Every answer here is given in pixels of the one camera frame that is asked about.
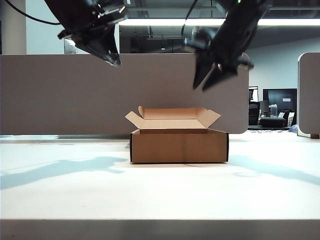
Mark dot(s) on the blue plastic bag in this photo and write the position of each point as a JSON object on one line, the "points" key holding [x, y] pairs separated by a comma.
{"points": [[293, 129]]}

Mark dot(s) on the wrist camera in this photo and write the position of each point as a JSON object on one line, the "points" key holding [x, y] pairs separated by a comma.
{"points": [[198, 40], [113, 10]]}

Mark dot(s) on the narrow grey desk partition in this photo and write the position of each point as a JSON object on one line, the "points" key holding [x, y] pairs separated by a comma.
{"points": [[310, 95]]}

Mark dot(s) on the brown wooden partition foot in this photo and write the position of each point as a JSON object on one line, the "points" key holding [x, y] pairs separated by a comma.
{"points": [[315, 136]]}

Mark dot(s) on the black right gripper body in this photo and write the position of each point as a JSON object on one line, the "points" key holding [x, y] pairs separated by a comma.
{"points": [[230, 50]]}

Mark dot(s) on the open brown cardboard box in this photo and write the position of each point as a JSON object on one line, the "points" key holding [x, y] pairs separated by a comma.
{"points": [[178, 148]]}

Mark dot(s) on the wide grey desk partition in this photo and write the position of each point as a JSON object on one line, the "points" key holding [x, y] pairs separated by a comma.
{"points": [[75, 100]]}

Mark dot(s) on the round black ottoman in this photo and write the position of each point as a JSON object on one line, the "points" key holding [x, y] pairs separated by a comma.
{"points": [[272, 122]]}

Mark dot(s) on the long ceiling light strip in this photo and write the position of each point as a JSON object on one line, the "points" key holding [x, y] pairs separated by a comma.
{"points": [[162, 22]]}

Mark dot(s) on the large black monitor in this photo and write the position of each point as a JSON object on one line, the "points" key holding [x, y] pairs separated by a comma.
{"points": [[280, 98]]}

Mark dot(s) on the grey computer case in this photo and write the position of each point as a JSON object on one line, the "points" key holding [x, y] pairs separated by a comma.
{"points": [[273, 110]]}

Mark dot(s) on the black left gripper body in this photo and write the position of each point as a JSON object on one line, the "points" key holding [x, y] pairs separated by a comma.
{"points": [[85, 31]]}

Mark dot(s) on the small monitor with white screen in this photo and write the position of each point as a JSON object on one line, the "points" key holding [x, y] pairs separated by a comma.
{"points": [[253, 94]]}

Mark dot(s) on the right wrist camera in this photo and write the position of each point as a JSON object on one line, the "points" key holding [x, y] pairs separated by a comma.
{"points": [[198, 40]]}

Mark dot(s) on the black office chair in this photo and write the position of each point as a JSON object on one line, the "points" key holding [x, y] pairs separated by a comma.
{"points": [[253, 113]]}

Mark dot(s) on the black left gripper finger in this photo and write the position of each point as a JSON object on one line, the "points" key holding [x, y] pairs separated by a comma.
{"points": [[113, 42], [97, 47]]}

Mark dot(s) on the metal wall switch plate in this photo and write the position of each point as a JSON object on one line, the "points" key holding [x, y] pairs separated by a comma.
{"points": [[68, 48]]}

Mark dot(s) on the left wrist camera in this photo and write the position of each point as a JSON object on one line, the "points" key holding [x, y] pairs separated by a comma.
{"points": [[113, 10]]}

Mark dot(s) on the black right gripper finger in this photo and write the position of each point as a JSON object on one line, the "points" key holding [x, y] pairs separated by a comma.
{"points": [[217, 78], [203, 70]]}

